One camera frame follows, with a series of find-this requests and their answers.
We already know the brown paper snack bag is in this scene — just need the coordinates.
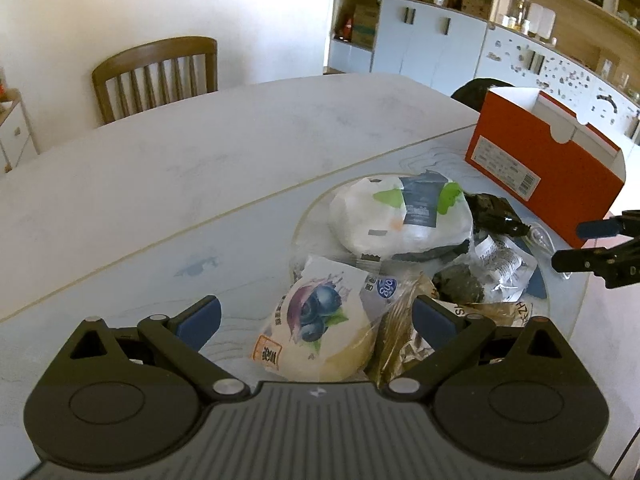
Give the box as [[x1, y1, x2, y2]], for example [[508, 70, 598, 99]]
[[366, 274, 532, 387]]

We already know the white usb cable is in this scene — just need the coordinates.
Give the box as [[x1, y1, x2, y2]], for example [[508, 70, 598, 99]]
[[524, 222, 572, 281]]

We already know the white plastic snack bag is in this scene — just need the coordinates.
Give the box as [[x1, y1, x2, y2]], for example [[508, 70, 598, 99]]
[[329, 170, 473, 260]]

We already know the dark green foil packet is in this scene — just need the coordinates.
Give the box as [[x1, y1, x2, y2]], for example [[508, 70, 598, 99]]
[[464, 193, 530, 237]]

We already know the blueberry bread package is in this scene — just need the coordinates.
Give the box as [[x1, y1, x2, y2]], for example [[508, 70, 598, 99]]
[[250, 256, 407, 382]]

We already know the clear bag dark tea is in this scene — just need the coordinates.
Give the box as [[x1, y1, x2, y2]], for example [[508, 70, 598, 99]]
[[433, 263, 484, 304]]

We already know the red cardboard box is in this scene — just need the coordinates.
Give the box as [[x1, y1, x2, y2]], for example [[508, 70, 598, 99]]
[[465, 87, 626, 249]]

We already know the black office chair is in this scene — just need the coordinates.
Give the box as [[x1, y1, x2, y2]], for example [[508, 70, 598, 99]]
[[450, 78, 512, 113]]

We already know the white side cabinet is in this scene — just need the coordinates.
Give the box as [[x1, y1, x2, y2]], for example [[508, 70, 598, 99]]
[[0, 89, 38, 176]]

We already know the brown wooden chair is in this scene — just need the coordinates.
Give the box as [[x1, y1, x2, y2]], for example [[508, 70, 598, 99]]
[[91, 36, 218, 124]]

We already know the white wall cabinet unit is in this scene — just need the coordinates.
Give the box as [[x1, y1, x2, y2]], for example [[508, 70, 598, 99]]
[[326, 0, 639, 140]]

